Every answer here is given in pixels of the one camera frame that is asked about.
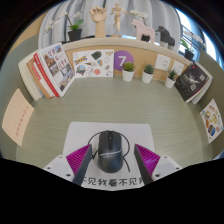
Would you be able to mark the grey-green desk partition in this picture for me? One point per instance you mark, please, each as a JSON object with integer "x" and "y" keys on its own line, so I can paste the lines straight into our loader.
{"x": 10, "y": 73}
{"x": 215, "y": 73}

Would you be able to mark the wooden desk shelf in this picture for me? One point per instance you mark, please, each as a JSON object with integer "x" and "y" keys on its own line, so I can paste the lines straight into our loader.
{"x": 143, "y": 50}

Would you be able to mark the white wall socket plate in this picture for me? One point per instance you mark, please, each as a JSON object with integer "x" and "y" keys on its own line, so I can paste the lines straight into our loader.
{"x": 162, "y": 62}
{"x": 177, "y": 67}

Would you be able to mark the green plant in dark pot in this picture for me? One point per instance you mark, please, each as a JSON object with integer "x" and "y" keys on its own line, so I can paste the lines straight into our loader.
{"x": 189, "y": 55}

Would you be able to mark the thick white book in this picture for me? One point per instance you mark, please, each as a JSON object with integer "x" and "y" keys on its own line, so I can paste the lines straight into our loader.
{"x": 30, "y": 81}
{"x": 24, "y": 75}

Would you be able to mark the grey curtain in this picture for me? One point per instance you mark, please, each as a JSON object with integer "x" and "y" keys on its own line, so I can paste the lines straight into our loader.
{"x": 80, "y": 13}

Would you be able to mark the purple round number sign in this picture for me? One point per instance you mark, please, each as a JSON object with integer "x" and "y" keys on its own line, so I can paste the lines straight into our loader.
{"x": 121, "y": 60}

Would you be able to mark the small plant in white pot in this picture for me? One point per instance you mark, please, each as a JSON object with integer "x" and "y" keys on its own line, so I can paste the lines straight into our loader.
{"x": 170, "y": 83}
{"x": 147, "y": 78}
{"x": 128, "y": 76}

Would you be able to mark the black cover book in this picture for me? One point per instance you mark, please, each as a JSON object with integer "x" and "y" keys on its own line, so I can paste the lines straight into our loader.
{"x": 190, "y": 81}

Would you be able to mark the black horse figurine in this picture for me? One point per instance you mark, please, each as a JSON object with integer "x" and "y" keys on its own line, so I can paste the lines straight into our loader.
{"x": 165, "y": 36}

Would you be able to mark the wooden artist mannequin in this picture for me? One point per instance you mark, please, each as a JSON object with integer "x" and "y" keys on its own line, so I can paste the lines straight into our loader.
{"x": 117, "y": 18}

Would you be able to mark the white sticker sheet with drawings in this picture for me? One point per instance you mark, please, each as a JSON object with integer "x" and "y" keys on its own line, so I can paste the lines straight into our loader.
{"x": 93, "y": 63}

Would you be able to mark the red-spined photo cover book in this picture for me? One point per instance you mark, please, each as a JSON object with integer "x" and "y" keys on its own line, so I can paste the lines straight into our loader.
{"x": 58, "y": 66}

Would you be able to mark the small white orchid black pot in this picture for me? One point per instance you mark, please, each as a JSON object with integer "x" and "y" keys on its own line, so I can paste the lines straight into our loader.
{"x": 139, "y": 14}

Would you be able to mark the white orchid in black pot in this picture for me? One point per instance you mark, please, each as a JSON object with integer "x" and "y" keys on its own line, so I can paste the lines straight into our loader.
{"x": 75, "y": 34}

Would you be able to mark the window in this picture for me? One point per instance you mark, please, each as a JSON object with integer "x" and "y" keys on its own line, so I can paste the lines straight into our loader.
{"x": 193, "y": 33}

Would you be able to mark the white printed mouse pad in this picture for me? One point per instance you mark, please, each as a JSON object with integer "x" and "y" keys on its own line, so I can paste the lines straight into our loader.
{"x": 80, "y": 136}

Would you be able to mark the dark grey computer mouse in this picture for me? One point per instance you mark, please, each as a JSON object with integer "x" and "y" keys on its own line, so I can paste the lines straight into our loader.
{"x": 110, "y": 156}

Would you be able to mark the colourful sticker card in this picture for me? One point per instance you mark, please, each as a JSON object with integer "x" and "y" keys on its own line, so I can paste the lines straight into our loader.
{"x": 211, "y": 121}

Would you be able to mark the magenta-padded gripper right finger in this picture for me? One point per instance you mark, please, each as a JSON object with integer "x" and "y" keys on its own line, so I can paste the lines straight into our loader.
{"x": 165, "y": 166}

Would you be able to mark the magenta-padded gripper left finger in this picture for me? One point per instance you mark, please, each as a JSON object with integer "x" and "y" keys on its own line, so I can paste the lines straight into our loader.
{"x": 60, "y": 166}

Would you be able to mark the pink horse figurine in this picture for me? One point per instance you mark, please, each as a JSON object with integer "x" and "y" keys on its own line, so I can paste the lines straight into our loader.
{"x": 145, "y": 30}

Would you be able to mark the brown book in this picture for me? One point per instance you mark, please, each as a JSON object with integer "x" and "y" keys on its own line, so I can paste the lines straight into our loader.
{"x": 36, "y": 80}

